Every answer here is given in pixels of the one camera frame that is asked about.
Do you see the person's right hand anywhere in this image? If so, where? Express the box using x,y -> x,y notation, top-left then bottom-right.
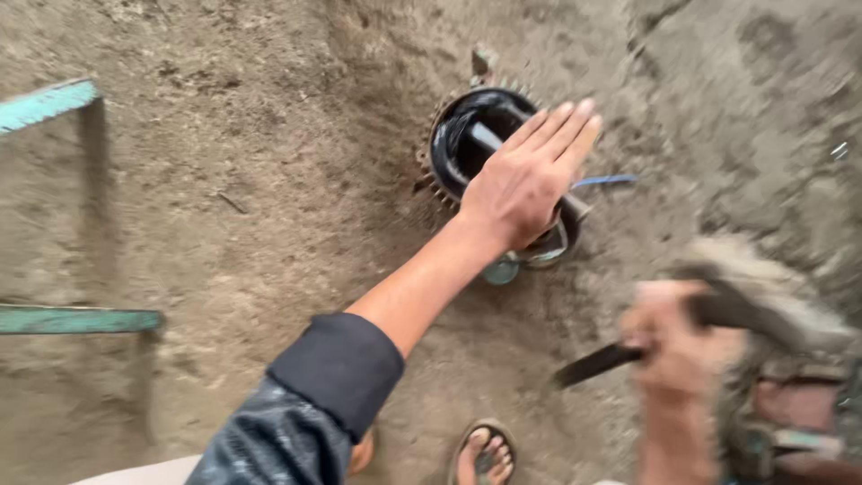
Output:
620,279 -> 743,400

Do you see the person's left hand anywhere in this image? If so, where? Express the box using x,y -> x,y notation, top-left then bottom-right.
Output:
458,97 -> 603,252

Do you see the dark metal tool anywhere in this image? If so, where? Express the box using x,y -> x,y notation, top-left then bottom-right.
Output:
552,269 -> 829,390

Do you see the small rusty metal piece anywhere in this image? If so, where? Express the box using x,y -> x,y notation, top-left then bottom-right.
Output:
470,44 -> 500,87

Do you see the black toothed gear housing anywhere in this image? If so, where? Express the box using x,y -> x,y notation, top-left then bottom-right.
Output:
414,81 -> 595,272

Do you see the teal round metal piece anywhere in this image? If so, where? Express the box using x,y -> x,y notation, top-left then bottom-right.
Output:
481,259 -> 521,286

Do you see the dirty machine part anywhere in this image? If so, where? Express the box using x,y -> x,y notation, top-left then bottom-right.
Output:
714,236 -> 862,485

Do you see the brown sandal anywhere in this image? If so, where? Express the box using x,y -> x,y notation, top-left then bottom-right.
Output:
449,418 -> 519,485

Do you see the person's right foot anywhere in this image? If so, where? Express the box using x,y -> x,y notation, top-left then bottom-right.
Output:
457,428 -> 514,485

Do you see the person's foot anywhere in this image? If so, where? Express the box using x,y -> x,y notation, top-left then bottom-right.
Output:
347,430 -> 376,476
457,428 -> 514,485

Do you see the person's left foot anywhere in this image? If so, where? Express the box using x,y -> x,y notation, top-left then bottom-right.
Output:
347,430 -> 376,476

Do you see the dark jacket sleeve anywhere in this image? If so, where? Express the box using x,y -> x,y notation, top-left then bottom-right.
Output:
185,311 -> 406,485

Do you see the teal metal bar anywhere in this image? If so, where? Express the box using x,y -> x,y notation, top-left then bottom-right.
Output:
0,77 -> 102,136
0,304 -> 167,336

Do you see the beige trouser leg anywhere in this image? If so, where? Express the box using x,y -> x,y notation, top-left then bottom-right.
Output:
67,454 -> 204,485

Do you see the blue wire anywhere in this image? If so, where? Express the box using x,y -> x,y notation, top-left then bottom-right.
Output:
572,174 -> 638,190

